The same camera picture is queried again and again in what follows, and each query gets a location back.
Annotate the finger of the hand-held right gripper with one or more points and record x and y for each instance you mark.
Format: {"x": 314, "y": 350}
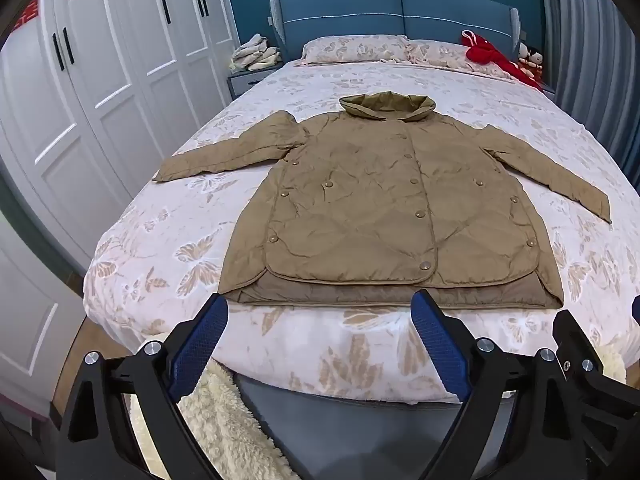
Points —
{"x": 595, "y": 390}
{"x": 636, "y": 308}

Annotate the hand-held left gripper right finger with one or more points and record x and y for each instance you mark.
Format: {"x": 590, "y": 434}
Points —
{"x": 442, "y": 345}

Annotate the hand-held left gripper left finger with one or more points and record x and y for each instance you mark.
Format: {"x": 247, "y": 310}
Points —
{"x": 197, "y": 345}

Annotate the brown quilted jacket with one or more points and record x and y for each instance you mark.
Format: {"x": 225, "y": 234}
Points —
{"x": 360, "y": 200}

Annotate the pile of cream clothes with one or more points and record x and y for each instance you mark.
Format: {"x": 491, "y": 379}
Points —
{"x": 257, "y": 55}

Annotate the cream fluffy rug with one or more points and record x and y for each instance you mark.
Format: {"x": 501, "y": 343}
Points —
{"x": 235, "y": 420}

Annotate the white door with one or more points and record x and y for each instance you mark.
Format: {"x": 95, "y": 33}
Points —
{"x": 30, "y": 325}

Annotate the bed with floral sheet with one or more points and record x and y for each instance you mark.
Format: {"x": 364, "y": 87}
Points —
{"x": 400, "y": 85}

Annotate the grey curtain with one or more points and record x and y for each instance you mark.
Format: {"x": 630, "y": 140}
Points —
{"x": 585, "y": 50}

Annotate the grey nightstand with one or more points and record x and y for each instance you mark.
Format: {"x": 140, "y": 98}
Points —
{"x": 245, "y": 85}

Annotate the stuffed dolls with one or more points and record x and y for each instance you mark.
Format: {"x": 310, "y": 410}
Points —
{"x": 531, "y": 62}

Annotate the white wardrobe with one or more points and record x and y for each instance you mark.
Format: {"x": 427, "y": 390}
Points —
{"x": 100, "y": 85}

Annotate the floral pillow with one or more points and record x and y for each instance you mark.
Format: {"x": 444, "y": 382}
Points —
{"x": 350, "y": 50}
{"x": 440, "y": 57}

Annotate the red garment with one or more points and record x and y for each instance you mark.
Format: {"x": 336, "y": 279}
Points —
{"x": 492, "y": 57}

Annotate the blue upholstered headboard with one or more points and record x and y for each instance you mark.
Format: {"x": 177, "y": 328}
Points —
{"x": 350, "y": 10}

